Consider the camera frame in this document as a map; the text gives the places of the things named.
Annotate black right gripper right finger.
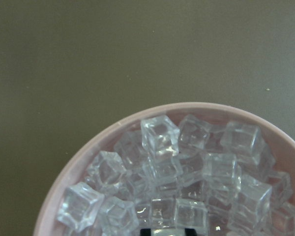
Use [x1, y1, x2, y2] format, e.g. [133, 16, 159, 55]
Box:
[184, 228, 197, 236]

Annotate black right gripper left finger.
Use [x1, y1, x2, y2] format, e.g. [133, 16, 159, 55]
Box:
[140, 228, 152, 236]

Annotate ice cube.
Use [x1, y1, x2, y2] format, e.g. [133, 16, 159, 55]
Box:
[151, 228, 186, 236]

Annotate clear ice cubes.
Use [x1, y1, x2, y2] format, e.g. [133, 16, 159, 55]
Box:
[57, 115, 295, 236]

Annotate pink bowl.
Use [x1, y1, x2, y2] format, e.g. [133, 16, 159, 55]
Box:
[33, 102, 295, 236]

